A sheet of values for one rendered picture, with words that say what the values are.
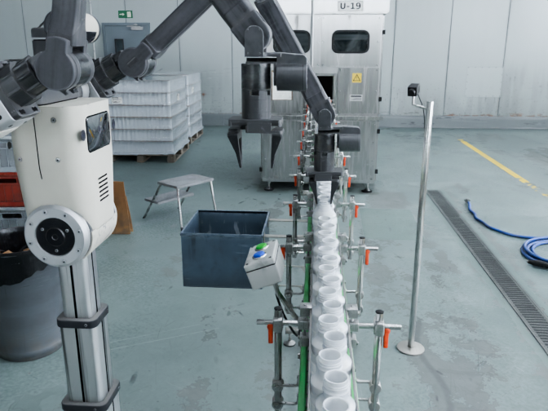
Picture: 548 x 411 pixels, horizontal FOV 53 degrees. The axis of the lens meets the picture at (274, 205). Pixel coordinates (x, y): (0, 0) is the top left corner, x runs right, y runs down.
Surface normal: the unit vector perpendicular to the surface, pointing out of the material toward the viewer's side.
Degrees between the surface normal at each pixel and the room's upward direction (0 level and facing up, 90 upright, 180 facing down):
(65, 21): 84
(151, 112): 90
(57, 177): 101
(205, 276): 90
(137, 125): 90
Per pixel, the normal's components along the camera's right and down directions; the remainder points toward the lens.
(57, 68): -0.07, 0.29
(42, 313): 0.76, 0.24
